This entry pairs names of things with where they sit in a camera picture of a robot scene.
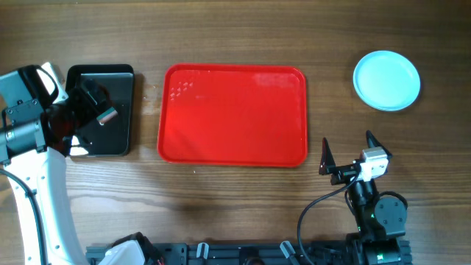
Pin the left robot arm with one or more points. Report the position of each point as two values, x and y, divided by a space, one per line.
41 123

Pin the red plastic tray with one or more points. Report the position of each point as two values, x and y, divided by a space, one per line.
234 115

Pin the black rectangular tray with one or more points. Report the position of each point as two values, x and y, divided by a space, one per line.
113 137

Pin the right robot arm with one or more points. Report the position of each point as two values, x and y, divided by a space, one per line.
380 216

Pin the green and brown sponge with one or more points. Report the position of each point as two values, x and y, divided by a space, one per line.
106 116

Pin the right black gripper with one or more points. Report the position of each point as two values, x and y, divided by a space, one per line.
346 172

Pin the light blue plate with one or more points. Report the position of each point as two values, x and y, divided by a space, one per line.
386 81

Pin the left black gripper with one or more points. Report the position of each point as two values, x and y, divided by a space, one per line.
88 101

